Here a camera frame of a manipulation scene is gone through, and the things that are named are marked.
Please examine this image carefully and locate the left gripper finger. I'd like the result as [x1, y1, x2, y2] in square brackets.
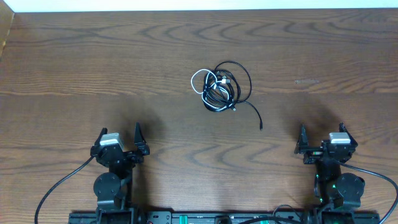
[93, 128, 108, 147]
[134, 122, 150, 156]

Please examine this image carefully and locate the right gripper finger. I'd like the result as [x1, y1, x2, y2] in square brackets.
[294, 124, 309, 154]
[339, 122, 358, 146]

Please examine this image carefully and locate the long black cable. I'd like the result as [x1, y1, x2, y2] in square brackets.
[213, 60, 264, 131]

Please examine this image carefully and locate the white usb cable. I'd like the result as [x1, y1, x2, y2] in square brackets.
[190, 68, 237, 112]

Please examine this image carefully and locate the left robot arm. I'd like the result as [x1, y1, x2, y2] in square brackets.
[90, 123, 150, 223]

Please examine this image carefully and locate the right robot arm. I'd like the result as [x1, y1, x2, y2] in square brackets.
[294, 123, 365, 223]

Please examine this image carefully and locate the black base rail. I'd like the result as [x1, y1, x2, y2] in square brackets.
[68, 210, 381, 224]

